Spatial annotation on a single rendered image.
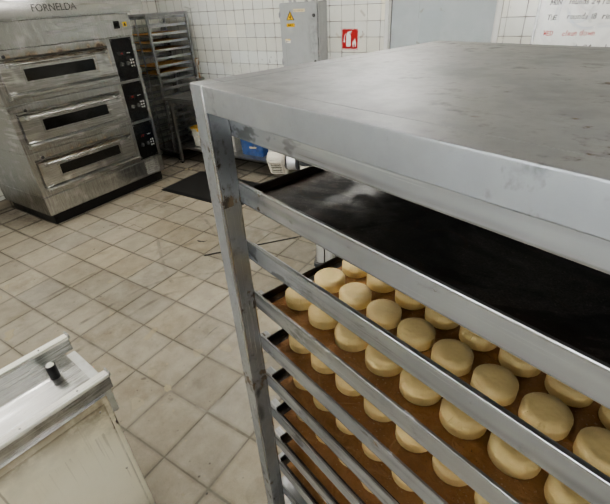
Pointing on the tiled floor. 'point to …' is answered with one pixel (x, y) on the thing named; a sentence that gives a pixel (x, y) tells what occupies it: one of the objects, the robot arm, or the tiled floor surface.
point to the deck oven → (61, 103)
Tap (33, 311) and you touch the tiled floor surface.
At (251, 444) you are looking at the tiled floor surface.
